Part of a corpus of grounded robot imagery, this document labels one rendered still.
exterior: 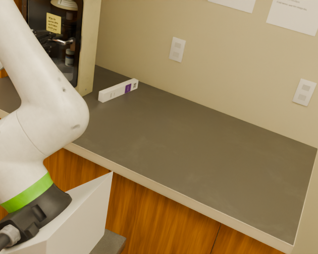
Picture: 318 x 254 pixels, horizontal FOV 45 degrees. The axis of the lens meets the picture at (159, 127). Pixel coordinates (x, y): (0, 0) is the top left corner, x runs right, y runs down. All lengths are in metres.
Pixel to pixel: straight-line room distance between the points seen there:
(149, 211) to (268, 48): 0.88
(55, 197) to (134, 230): 0.68
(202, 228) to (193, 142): 0.38
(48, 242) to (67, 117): 0.26
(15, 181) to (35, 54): 0.28
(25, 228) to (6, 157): 0.16
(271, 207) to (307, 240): 0.83
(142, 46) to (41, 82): 1.19
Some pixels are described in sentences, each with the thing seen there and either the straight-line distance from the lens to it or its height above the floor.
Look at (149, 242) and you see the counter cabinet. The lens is 1.55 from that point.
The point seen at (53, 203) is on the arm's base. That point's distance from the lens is 0.92.
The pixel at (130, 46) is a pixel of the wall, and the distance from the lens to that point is 2.05.
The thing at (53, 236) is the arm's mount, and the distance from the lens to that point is 0.82.
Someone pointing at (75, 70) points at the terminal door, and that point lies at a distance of 1.72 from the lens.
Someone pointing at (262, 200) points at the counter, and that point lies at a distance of 1.40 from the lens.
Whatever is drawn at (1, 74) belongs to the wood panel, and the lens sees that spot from 1.93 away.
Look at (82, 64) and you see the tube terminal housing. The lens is 1.71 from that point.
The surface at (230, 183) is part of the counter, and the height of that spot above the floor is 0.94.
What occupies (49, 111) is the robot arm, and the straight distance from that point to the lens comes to 0.86.
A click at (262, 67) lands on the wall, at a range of 1.82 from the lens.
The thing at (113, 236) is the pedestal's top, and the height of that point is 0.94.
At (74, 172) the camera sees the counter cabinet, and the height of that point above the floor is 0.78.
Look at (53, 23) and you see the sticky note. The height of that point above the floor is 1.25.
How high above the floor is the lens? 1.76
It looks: 30 degrees down
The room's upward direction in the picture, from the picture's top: 12 degrees clockwise
